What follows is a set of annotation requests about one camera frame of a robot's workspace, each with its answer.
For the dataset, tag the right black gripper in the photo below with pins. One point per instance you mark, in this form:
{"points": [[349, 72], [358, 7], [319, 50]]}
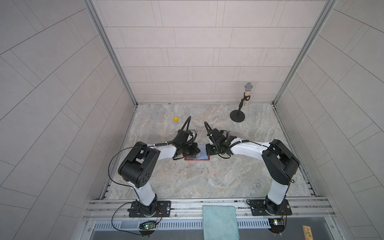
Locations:
{"points": [[209, 153]]}

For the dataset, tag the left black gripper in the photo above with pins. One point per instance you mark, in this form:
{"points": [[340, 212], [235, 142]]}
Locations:
{"points": [[193, 146]]}

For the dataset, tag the red leather card holder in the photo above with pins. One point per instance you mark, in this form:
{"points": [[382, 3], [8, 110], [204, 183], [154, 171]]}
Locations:
{"points": [[201, 156]]}

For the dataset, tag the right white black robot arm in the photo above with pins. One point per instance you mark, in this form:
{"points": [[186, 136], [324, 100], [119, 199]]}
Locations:
{"points": [[279, 160]]}

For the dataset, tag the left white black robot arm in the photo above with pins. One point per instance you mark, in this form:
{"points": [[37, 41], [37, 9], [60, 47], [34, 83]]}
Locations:
{"points": [[138, 166]]}

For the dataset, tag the black microphone stand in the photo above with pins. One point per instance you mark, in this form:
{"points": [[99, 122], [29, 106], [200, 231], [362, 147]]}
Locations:
{"points": [[237, 115]]}

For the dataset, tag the teal folded cloth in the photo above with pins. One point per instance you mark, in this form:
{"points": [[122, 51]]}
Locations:
{"points": [[220, 223]]}

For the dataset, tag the left green circuit board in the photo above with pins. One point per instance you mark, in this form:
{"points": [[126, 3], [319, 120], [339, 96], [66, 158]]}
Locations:
{"points": [[149, 225]]}

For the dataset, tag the green circuit board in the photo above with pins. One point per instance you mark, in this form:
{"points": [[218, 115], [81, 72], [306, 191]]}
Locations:
{"points": [[149, 225], [277, 226]]}

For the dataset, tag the right green circuit board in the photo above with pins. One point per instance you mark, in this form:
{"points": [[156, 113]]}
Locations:
{"points": [[277, 226]]}

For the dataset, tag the wooden block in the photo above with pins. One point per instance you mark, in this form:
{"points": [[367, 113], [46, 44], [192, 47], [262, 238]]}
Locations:
{"points": [[308, 235]]}

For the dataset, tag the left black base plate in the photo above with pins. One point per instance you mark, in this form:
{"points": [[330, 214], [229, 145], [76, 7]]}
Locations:
{"points": [[157, 208]]}

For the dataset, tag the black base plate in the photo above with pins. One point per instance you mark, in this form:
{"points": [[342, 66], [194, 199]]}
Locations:
{"points": [[157, 208], [266, 207]]}

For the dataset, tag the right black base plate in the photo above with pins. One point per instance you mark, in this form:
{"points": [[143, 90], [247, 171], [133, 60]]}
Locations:
{"points": [[266, 207]]}

